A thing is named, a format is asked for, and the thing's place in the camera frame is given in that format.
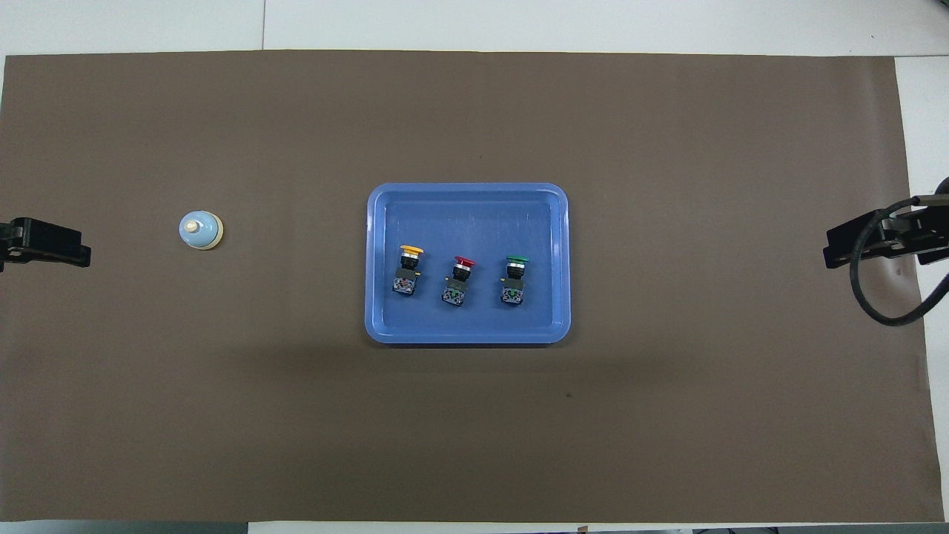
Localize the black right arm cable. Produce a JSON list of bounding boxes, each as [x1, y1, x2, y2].
[[849, 194, 949, 327]]

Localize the brown table mat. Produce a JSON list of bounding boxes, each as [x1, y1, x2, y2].
[[0, 50, 944, 524]]

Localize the red push button switch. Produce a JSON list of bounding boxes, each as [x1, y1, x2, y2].
[[441, 256, 477, 308]]

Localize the light blue desk bell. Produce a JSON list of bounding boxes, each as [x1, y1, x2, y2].
[[179, 211, 225, 251]]

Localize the green push button switch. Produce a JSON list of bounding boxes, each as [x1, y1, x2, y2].
[[500, 255, 530, 307]]

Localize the yellow push button switch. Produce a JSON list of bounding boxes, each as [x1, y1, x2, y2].
[[391, 245, 425, 297]]

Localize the blue plastic tray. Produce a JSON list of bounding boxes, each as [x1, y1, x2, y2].
[[364, 182, 572, 346]]

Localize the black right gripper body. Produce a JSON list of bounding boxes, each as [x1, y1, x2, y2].
[[823, 194, 949, 269]]

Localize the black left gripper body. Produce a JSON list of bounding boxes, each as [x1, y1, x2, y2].
[[0, 221, 92, 271]]

